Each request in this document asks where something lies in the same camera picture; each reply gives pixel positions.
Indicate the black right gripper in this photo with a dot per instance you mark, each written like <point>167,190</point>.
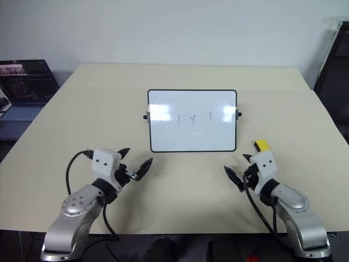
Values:
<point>252,174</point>

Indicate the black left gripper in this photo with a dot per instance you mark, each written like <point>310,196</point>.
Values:
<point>123,174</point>

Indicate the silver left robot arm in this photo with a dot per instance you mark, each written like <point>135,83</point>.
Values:
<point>73,204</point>

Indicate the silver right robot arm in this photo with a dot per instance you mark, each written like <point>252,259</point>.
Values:
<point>297,207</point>

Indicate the yellow and black eraser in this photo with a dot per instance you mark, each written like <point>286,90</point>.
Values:
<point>261,144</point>

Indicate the small black-framed whiteboard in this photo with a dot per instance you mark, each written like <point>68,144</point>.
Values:
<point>191,122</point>

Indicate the dark rounded shape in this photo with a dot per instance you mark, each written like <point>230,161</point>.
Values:
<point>162,249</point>

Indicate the black chair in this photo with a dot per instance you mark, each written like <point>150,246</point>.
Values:
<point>334,71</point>

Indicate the open laptop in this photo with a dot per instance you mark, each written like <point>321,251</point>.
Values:
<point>24,82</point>

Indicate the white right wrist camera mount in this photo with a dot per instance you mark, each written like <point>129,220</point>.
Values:
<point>265,163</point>

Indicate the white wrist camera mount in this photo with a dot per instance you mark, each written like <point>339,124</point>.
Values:
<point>103,162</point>
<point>265,163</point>

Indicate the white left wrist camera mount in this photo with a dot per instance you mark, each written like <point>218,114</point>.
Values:
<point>103,162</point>

